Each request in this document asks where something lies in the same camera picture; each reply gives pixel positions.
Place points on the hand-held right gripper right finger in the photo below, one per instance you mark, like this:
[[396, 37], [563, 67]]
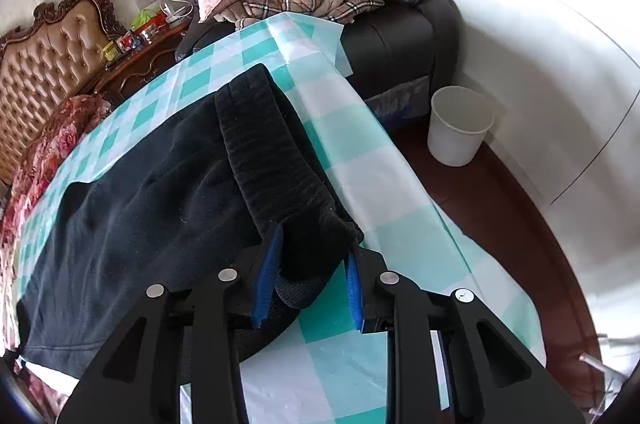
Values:
[[354, 291]]

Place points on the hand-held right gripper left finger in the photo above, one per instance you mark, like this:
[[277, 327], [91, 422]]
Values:
[[265, 276]]

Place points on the black pants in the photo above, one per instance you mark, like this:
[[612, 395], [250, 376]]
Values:
[[150, 229]]

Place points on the teal white checkered tablecloth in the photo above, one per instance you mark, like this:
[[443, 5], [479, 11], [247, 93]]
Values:
[[400, 229]]

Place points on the white waste bin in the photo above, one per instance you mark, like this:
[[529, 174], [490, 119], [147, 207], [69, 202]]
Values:
[[457, 128]]

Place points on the black leather sofa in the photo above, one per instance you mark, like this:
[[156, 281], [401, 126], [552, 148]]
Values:
[[395, 48]]

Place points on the carved wooden nightstand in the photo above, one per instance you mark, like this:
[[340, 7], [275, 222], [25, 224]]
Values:
[[140, 63]]

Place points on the red floral bedspread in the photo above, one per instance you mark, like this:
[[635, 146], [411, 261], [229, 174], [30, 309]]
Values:
[[65, 123]]

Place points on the clear plastic rack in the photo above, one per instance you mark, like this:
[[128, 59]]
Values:
[[602, 369]]

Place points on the yellow label jar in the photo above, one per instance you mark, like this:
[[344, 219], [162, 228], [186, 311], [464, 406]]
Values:
[[111, 52]]

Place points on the green plastic item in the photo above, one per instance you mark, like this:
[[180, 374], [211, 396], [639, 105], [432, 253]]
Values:
[[141, 18]]

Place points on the tufted leather wooden headboard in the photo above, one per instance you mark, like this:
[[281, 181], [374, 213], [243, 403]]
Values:
[[45, 68]]

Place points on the white wardrobe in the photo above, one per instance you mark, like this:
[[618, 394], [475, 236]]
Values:
[[550, 28]]

